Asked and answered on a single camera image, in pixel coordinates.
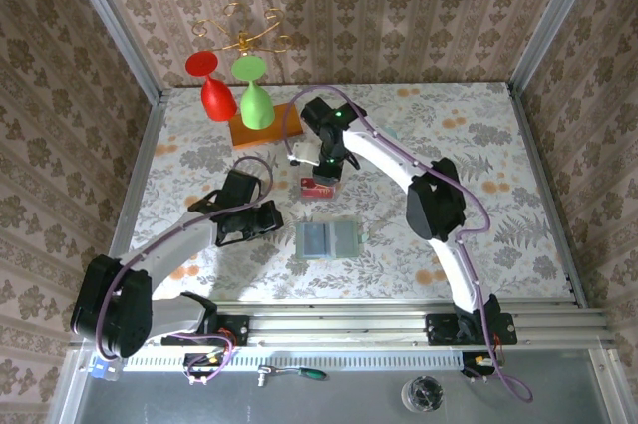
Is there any red credit card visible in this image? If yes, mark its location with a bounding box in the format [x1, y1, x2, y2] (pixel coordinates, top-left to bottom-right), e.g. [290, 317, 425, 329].
[302, 179, 337, 201]

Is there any clear plastic card case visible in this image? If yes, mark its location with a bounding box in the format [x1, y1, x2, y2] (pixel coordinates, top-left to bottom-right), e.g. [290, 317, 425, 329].
[294, 217, 370, 260]

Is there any wooden base block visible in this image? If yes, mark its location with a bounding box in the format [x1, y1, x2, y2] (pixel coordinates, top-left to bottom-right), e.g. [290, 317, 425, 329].
[228, 101, 305, 151]

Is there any green plastic goblet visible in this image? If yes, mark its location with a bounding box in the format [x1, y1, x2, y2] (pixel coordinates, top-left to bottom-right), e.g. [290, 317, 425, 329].
[230, 55, 277, 130]

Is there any red plastic goblet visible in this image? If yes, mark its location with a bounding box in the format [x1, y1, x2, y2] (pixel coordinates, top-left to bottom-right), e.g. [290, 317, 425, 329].
[184, 50, 239, 123]

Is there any floral tablecloth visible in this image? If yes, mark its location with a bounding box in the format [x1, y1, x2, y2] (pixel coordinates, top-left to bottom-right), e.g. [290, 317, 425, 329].
[130, 82, 574, 303]

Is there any grey metal shelf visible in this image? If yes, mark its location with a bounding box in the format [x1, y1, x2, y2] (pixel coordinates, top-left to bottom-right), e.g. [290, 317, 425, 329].
[49, 347, 638, 424]

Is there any blue plug adapter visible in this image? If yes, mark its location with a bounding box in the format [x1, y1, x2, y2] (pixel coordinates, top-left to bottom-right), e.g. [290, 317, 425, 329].
[91, 357, 124, 383]

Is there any round glass jar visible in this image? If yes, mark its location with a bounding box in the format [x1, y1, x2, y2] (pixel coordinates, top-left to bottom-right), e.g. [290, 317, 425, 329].
[400, 375, 446, 414]

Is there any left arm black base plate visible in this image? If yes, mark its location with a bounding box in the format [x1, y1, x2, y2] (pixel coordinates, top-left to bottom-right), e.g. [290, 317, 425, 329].
[159, 313, 250, 348]

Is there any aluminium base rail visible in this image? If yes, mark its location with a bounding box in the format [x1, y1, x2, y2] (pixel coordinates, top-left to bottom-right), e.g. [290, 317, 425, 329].
[69, 299, 615, 349]

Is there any aluminium side rail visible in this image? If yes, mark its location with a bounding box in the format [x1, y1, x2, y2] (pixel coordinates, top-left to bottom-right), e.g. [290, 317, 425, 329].
[107, 89, 170, 265]
[506, 82, 589, 309]

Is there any gold wire rack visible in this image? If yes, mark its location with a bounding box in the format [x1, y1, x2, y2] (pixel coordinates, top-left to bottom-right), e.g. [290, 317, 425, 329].
[192, 3, 293, 58]

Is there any black connector bracket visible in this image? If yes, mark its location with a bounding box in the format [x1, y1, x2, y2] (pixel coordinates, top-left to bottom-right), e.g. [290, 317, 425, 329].
[461, 351, 501, 381]
[182, 351, 235, 388]

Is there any green handled ratchet tool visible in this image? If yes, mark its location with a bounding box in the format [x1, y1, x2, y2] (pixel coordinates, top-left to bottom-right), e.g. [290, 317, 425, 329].
[256, 364, 329, 389]

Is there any white slotted cable duct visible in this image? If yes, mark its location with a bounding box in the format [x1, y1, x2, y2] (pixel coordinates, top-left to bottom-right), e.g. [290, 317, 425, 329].
[122, 348, 464, 373]

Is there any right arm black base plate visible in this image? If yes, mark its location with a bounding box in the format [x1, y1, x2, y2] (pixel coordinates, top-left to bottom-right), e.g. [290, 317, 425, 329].
[424, 311, 518, 347]

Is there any aluminium frame post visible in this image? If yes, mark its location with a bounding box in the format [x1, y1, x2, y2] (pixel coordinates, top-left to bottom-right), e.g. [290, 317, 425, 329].
[508, 0, 607, 96]
[57, 0, 168, 106]

